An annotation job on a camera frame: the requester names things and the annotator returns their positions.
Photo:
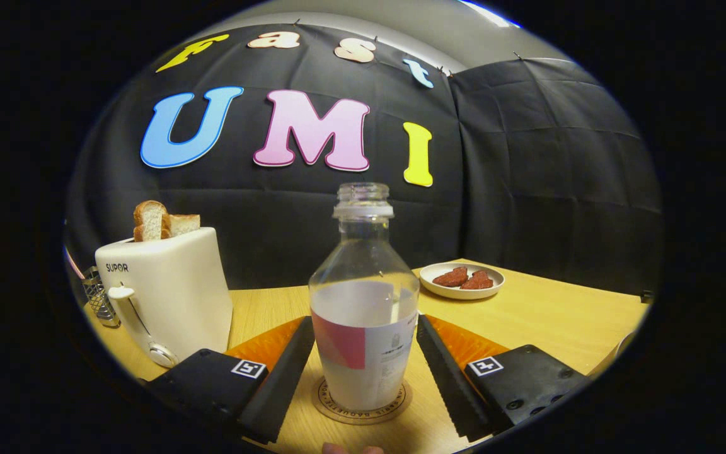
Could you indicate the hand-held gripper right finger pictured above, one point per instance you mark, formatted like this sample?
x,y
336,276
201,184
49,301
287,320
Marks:
x,y
448,384

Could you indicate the white toaster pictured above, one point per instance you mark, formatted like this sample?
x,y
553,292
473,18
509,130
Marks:
x,y
174,296

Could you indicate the round brown coaster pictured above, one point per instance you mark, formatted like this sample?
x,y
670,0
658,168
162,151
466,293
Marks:
x,y
401,403

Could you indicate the toast slice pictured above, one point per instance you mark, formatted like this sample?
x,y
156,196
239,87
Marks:
x,y
149,221
185,224

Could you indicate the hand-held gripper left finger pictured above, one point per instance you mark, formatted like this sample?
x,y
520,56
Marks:
x,y
281,378

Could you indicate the white round plate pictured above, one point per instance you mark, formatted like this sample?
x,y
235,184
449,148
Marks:
x,y
438,291

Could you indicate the wooden table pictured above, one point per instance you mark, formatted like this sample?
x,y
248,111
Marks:
x,y
558,321

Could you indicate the red sausage piece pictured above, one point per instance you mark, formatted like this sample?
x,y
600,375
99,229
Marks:
x,y
451,277
479,281

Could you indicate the clear juice bottle white label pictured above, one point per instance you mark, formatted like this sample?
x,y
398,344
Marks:
x,y
363,315

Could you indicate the black backdrop cloth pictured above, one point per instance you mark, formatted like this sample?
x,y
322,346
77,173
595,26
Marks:
x,y
527,176

